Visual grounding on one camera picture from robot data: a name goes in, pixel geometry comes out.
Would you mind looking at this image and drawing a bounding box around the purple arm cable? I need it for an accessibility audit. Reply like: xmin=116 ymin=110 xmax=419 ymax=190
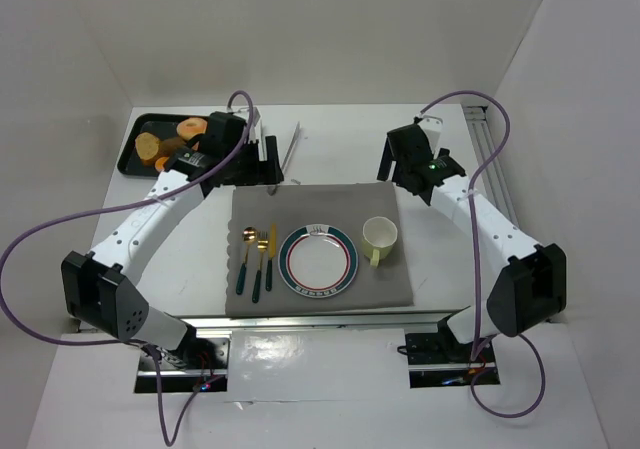
xmin=418 ymin=90 xmax=546 ymax=419
xmin=0 ymin=90 xmax=256 ymax=448

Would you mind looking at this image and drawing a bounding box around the gold spoon green handle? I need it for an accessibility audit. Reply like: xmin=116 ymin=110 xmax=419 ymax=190
xmin=235 ymin=227 xmax=257 ymax=295

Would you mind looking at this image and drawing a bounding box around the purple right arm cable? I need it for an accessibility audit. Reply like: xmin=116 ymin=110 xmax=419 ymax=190
xmin=418 ymin=90 xmax=546 ymax=419

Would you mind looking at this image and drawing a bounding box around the aluminium rail front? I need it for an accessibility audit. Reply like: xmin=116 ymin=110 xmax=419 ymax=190
xmin=185 ymin=311 xmax=450 ymax=332

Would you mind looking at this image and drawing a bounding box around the aluminium rail right side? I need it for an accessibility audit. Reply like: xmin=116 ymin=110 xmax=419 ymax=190
xmin=462 ymin=105 xmax=519 ymax=225

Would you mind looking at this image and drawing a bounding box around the light green mug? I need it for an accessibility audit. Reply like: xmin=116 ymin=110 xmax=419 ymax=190
xmin=362 ymin=216 xmax=398 ymax=267

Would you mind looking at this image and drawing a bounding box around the orange round bun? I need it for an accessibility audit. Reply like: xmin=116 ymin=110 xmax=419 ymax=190
xmin=154 ymin=156 xmax=172 ymax=173

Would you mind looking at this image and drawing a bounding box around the gold knife green handle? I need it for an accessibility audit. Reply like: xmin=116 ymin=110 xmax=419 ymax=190
xmin=265 ymin=223 xmax=277 ymax=292

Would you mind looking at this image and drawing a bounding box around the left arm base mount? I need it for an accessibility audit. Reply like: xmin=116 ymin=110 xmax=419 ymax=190
xmin=134 ymin=334 xmax=231 ymax=394

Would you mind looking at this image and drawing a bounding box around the sliced bread loaf end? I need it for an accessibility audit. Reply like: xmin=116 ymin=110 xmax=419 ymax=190
xmin=135 ymin=132 xmax=162 ymax=166

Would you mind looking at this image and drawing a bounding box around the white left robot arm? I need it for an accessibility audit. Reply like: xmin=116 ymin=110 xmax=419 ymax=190
xmin=61 ymin=109 xmax=283 ymax=367

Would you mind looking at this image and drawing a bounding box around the black food tray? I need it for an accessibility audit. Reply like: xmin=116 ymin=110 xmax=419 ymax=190
xmin=117 ymin=113 xmax=208 ymax=178

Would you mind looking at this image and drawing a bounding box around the dark brown bread roll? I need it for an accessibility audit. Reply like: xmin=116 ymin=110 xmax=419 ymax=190
xmin=158 ymin=137 xmax=186 ymax=157

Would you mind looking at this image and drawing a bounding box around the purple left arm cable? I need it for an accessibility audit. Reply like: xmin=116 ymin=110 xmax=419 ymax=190
xmin=0 ymin=90 xmax=256 ymax=448

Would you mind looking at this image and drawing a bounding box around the orange glazed donut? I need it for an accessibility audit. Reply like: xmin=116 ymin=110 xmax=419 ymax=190
xmin=176 ymin=117 xmax=208 ymax=141

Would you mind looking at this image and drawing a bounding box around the aluminium rail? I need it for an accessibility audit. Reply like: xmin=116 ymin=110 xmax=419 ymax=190
xmin=462 ymin=105 xmax=519 ymax=225
xmin=185 ymin=311 xmax=450 ymax=332

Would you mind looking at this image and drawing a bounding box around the white plate green rim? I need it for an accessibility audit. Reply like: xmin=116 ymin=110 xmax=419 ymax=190
xmin=277 ymin=224 xmax=359 ymax=299

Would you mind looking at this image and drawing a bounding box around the gold fork green handle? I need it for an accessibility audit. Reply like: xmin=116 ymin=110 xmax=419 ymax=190
xmin=251 ymin=231 xmax=269 ymax=304

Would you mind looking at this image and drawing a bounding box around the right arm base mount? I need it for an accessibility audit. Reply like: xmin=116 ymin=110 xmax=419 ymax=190
xmin=396 ymin=333 xmax=500 ymax=389

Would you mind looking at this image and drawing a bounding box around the grey placemat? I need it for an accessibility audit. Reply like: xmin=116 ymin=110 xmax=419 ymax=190
xmin=225 ymin=182 xmax=413 ymax=318

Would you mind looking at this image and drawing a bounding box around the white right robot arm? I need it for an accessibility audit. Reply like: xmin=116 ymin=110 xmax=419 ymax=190
xmin=378 ymin=123 xmax=567 ymax=344

